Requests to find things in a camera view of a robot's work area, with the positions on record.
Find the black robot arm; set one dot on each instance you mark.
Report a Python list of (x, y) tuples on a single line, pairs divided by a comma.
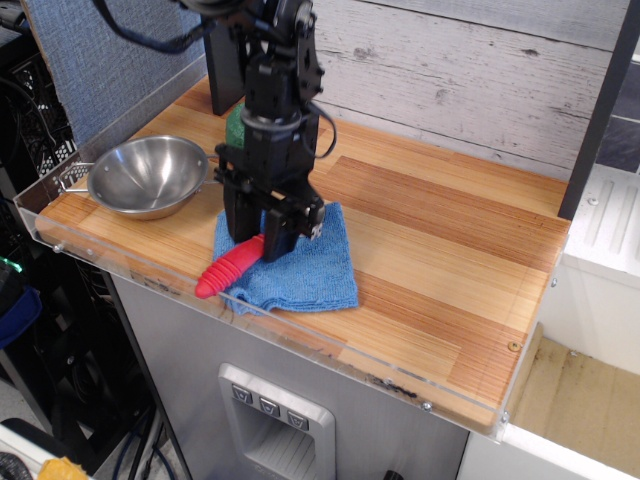
[(281, 71)]

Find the blue folded towel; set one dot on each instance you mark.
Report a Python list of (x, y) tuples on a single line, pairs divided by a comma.
[(317, 276)]

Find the blue fabric panel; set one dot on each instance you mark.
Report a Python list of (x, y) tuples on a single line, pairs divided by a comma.
[(109, 87)]

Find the black vertical post left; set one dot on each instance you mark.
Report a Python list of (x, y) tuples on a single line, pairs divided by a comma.
[(225, 74)]

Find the black vertical post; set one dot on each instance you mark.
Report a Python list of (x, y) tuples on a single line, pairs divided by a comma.
[(612, 84), (225, 74)]

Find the green toy broccoli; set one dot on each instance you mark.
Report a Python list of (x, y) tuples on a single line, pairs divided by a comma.
[(235, 128)]

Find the stainless steel bowl with handles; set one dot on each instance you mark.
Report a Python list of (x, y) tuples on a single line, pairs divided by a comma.
[(147, 178)]

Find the black plastic crate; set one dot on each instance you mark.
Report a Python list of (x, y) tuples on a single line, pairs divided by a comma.
[(35, 133)]

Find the red handled metal spoon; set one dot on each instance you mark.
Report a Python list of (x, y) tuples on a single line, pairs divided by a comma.
[(230, 267)]

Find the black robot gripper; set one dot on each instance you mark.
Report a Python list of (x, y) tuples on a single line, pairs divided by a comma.
[(266, 184)]

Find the white toy sink drainboard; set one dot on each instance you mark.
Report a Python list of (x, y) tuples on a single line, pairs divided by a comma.
[(592, 304)]

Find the black vertical post right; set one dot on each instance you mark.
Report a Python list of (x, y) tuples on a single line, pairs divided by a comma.
[(612, 84)]

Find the grey toy fridge dispenser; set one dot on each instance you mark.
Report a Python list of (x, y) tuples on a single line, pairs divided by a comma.
[(277, 433)]

